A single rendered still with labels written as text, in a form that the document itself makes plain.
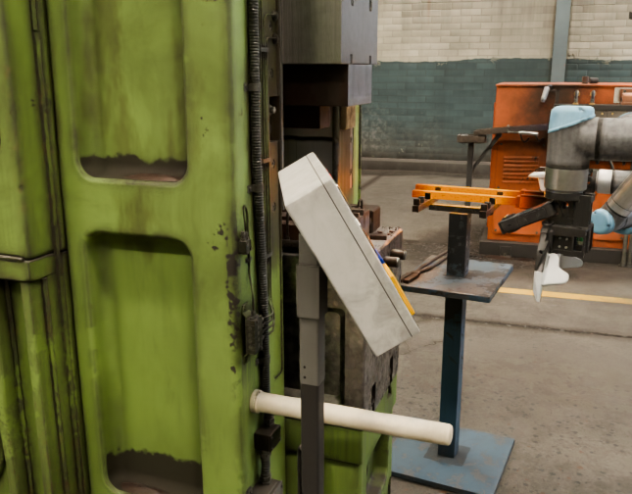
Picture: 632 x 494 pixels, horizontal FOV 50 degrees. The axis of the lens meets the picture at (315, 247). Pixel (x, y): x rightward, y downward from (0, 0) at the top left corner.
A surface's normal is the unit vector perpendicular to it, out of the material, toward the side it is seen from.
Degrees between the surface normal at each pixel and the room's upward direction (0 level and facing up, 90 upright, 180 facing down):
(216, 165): 89
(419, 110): 89
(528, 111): 90
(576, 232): 90
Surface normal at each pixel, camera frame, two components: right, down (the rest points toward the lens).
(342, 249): 0.08, 0.25
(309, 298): -0.36, 0.22
